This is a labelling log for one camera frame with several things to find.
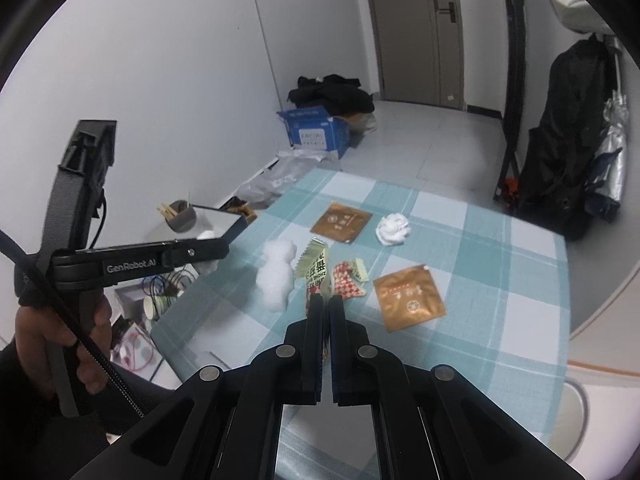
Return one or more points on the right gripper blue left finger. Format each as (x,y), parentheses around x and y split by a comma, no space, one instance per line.
(304,385)

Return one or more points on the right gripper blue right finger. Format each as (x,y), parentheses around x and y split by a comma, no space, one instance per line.
(349,379)

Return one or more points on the small yellow printed wrapper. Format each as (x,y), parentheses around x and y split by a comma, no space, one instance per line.
(312,267)

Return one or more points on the person's dark sleeve forearm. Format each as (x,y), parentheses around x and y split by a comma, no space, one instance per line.
(37,441)

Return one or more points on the white shoulder bag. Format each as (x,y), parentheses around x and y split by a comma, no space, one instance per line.
(579,16)

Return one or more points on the person's left hand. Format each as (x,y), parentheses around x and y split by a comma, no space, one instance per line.
(35,328)

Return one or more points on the red white checkered wrapper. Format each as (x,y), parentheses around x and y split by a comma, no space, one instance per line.
(348,278)

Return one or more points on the brown sachet near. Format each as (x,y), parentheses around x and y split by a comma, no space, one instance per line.
(408,297)

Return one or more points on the brown sachet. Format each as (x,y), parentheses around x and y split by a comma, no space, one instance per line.
(408,297)
(341,223)

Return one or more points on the paper cup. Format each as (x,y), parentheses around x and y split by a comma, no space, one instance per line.
(155,306)

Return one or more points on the teal plaid tablecloth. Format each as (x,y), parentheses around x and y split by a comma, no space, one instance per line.
(504,283)

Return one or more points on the grey cup with sticks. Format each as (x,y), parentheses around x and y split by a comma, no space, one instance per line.
(180,216)

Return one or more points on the white cylindrical container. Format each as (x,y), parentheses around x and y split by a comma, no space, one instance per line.
(210,248)

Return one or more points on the crumpled white tissue right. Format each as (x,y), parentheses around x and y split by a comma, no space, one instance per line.
(393,230)

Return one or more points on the brown sachet far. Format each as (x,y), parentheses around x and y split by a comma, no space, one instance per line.
(341,223)

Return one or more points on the grey plastic mailer bag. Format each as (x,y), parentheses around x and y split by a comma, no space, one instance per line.
(291,166)

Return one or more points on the blue cardboard box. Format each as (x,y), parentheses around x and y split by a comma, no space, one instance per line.
(314,128)

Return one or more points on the black clothes pile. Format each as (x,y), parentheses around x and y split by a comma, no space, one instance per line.
(338,95)

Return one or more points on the black hanging jacket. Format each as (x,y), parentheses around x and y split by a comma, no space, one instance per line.
(552,185)

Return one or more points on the silver folded umbrella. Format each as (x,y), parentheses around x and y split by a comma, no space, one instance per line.
(606,181)

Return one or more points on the grey entrance door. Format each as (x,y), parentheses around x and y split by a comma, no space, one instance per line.
(419,50)

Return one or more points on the black framed standing mirror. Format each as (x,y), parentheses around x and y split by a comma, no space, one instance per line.
(515,92)

